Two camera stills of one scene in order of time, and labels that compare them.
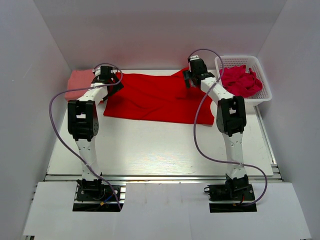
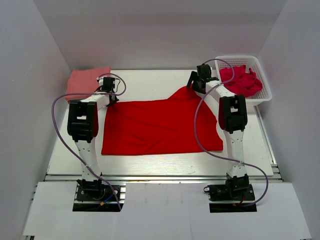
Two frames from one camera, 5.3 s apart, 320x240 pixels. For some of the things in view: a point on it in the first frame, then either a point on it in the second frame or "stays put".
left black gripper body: (111, 80) to (116, 99)
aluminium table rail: (164, 179) stays put
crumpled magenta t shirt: (237, 80) stays put
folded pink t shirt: (79, 79) stays put
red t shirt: (160, 96) to (181, 123)
